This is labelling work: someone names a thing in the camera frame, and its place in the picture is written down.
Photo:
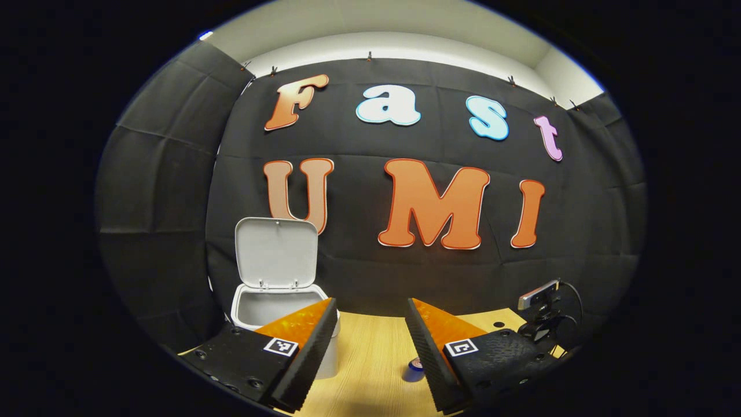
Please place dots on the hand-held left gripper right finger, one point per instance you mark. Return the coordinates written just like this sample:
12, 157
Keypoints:
428, 359

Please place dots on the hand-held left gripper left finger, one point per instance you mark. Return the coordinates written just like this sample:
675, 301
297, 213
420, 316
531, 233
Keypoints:
315, 347

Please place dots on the blue pop can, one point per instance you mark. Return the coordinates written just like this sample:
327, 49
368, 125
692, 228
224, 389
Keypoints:
414, 369

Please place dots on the white desktop garbage bin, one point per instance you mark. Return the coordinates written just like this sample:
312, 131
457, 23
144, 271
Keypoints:
278, 255

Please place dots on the wooden desktop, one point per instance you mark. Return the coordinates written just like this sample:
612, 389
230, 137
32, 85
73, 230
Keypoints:
370, 359

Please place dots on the black backdrop cloth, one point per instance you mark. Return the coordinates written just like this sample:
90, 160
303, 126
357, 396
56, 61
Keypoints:
162, 174

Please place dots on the row of small cloth clips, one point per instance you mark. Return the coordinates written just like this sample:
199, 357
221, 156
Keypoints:
369, 56

